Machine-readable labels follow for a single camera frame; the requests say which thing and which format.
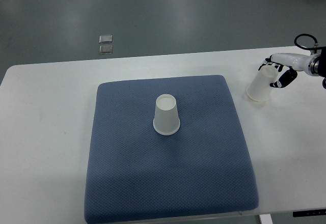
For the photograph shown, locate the white table leg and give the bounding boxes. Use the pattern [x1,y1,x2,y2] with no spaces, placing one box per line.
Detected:
[259,214,273,224]

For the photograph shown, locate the white paper cup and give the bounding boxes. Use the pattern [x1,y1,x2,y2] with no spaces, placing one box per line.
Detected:
[153,94,180,136]
[246,65,278,102]

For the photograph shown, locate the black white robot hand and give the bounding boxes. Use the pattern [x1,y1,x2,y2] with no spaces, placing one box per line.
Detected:
[258,53,314,88]

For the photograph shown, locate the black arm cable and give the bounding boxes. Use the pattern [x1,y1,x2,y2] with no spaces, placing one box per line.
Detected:
[294,34,319,50]

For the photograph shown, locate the black table control panel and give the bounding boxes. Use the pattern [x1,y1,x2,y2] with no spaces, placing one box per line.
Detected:
[292,209,326,217]

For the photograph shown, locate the upper metal floor plate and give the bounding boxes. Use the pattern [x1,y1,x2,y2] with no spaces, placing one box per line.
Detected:
[99,35,113,44]

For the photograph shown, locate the blue textured cushion mat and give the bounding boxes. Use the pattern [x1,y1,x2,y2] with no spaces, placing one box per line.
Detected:
[84,75,259,223]

